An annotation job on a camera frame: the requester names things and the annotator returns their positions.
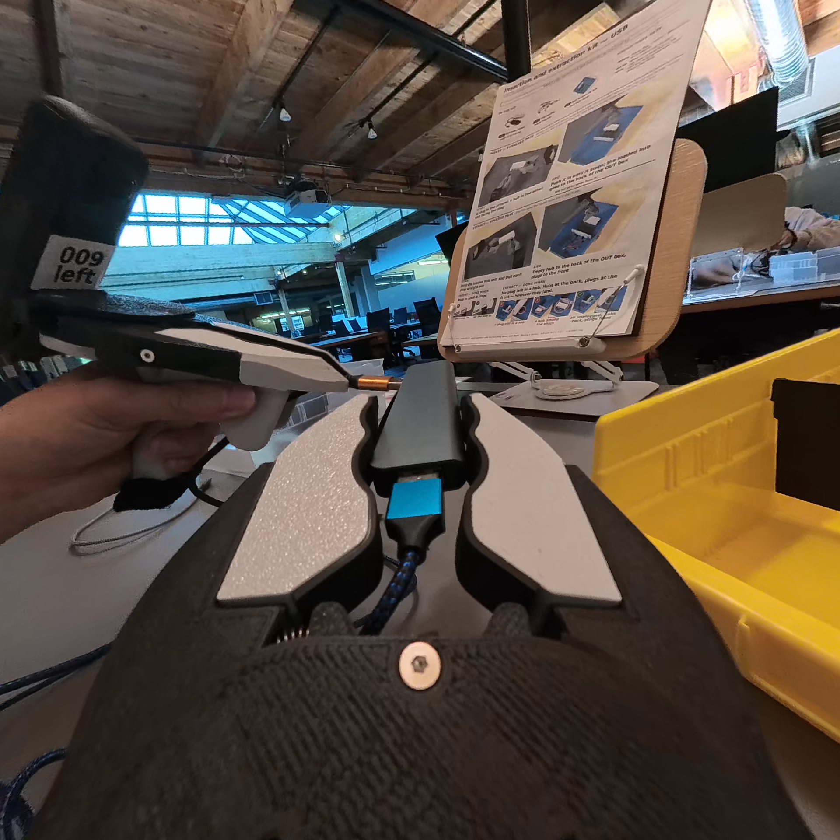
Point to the black bin divider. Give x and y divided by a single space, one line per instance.
807 446

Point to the white ceiling projector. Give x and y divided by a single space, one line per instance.
307 205

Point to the wooden document stand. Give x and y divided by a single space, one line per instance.
741 216

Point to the skylight window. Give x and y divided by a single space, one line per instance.
197 220

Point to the group of black office chairs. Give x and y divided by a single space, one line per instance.
394 321

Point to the black ceiling pipe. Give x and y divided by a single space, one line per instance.
426 39

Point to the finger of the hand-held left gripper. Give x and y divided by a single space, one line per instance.
249 344
295 373

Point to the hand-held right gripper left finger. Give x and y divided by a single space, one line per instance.
302 518

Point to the printed instruction sheet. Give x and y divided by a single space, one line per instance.
577 197

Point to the person's left hand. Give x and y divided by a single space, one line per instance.
65 446

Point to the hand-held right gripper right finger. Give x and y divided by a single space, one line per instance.
538 518

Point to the yellow plastic bin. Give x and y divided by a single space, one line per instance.
709 492

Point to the silver ventilation duct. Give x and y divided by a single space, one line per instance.
781 39

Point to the black monitor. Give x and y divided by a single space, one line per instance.
728 138

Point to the grey usb hub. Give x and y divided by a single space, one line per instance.
420 420

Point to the clear plastic bin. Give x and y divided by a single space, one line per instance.
315 407
804 262

